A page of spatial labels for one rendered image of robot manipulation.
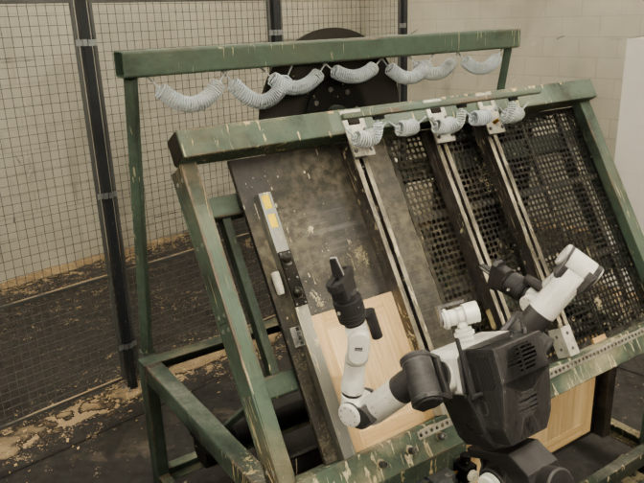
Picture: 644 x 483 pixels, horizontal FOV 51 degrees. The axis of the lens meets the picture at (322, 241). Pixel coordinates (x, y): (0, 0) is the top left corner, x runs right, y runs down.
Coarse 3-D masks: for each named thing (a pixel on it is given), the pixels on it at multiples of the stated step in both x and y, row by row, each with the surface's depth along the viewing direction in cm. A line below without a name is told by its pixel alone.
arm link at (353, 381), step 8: (344, 368) 210; (352, 368) 207; (360, 368) 208; (344, 376) 210; (352, 376) 208; (360, 376) 209; (344, 384) 210; (352, 384) 209; (360, 384) 210; (344, 392) 211; (352, 392) 210; (360, 392) 211; (368, 392) 215; (344, 400) 211; (352, 400) 211; (360, 400) 211
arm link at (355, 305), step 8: (344, 272) 199; (352, 272) 200; (336, 280) 198; (344, 280) 195; (352, 280) 200; (328, 288) 195; (336, 288) 193; (344, 288) 194; (352, 288) 200; (336, 296) 197; (344, 296) 196; (352, 296) 198; (360, 296) 200; (336, 304) 200; (344, 304) 199; (352, 304) 197; (360, 304) 199; (336, 312) 201; (344, 312) 199; (352, 312) 198; (360, 312) 200
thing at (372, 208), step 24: (360, 120) 262; (360, 168) 260; (360, 192) 261; (384, 216) 259; (384, 240) 256; (384, 264) 257; (408, 288) 255; (408, 312) 252; (408, 336) 254; (432, 408) 251
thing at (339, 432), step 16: (272, 208) 241; (272, 240) 237; (288, 288) 235; (288, 304) 237; (304, 320) 234; (304, 336) 233; (304, 352) 235; (320, 352) 234; (320, 368) 232; (320, 384) 230; (320, 400) 232; (336, 400) 232; (336, 416) 230; (336, 432) 228; (336, 448) 230; (352, 448) 229
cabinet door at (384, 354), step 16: (368, 304) 251; (384, 304) 254; (320, 320) 240; (336, 320) 243; (384, 320) 252; (400, 320) 255; (320, 336) 238; (336, 336) 241; (384, 336) 250; (400, 336) 253; (336, 352) 239; (384, 352) 249; (400, 352) 251; (336, 368) 237; (368, 368) 244; (384, 368) 247; (400, 368) 250; (336, 384) 236; (368, 384) 242; (400, 416) 244; (416, 416) 247; (432, 416) 250; (352, 432) 233; (368, 432) 236; (384, 432) 239; (400, 432) 242
